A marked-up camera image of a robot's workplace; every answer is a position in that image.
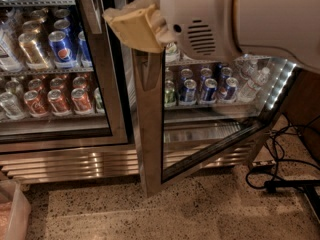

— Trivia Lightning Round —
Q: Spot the clear water bottle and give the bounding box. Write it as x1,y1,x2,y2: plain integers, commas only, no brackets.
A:
240,59,258,80
238,67,270,103

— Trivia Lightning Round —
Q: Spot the clear water bottle back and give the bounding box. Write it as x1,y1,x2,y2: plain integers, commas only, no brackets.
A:
240,59,258,80

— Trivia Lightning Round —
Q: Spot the red cola can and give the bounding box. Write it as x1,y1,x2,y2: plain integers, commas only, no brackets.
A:
71,88,93,113
47,89,71,116
24,90,49,117

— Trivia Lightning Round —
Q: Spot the green soda can right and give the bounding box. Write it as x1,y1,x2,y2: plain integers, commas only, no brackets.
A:
164,80,176,107

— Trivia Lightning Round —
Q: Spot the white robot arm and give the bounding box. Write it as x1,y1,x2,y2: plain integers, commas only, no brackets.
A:
103,0,320,73

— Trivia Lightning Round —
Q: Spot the blue Pepsi can lower right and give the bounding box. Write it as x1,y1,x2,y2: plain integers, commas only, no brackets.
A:
218,77,239,103

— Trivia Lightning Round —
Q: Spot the red cola can right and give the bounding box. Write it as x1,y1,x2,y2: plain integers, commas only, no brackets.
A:
71,88,93,113

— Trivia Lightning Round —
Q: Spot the white green soda can middle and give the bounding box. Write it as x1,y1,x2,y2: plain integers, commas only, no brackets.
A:
165,42,180,62

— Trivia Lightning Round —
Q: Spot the blue Pepsi can front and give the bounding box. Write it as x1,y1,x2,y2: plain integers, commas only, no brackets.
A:
48,31,78,68

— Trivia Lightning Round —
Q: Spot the translucent plastic bin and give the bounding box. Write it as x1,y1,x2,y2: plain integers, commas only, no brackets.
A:
0,180,31,240

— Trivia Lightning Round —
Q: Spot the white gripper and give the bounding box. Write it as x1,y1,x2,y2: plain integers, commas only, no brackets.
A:
103,0,241,62

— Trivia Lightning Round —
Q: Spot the gold soda can front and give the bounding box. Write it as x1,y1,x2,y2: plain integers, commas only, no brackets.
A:
18,33,53,71

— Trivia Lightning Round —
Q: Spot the red cola can middle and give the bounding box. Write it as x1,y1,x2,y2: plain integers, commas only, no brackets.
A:
47,89,71,116

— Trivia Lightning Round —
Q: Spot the silver diet cola can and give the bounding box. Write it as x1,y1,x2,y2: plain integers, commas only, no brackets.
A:
0,92,26,120

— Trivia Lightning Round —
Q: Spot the red cola can left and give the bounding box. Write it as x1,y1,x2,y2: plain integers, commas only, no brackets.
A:
24,90,49,117

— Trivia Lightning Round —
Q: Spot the steel fridge bottom grille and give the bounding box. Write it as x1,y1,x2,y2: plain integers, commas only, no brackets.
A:
0,134,266,184

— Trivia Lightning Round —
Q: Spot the blue pepsi can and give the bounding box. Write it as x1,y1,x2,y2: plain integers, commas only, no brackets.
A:
48,31,78,68
218,77,239,103
179,79,197,105
200,78,217,103

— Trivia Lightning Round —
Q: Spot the blue Pepsi can lower middle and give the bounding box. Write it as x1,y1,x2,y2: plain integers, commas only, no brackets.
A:
200,78,217,103

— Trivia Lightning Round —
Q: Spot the clear water bottle front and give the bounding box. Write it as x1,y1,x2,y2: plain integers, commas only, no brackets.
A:
238,67,270,103

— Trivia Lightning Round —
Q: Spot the glass fridge door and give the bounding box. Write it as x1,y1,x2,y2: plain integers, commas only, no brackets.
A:
0,0,127,153
109,0,301,198

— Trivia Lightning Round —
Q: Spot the black power cable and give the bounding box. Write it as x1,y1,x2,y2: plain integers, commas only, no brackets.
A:
245,117,320,194

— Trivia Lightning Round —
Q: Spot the blue Pepsi can lower left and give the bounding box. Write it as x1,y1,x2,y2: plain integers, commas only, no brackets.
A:
179,79,197,105

